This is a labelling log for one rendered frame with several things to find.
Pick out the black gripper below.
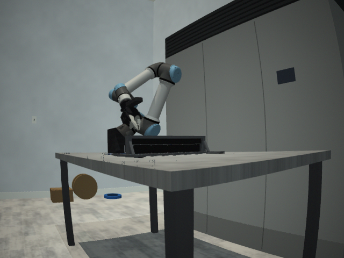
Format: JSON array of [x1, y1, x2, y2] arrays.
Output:
[[120, 99, 141, 131]]

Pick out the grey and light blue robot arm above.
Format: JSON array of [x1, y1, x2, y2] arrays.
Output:
[[109, 62, 182, 137]]

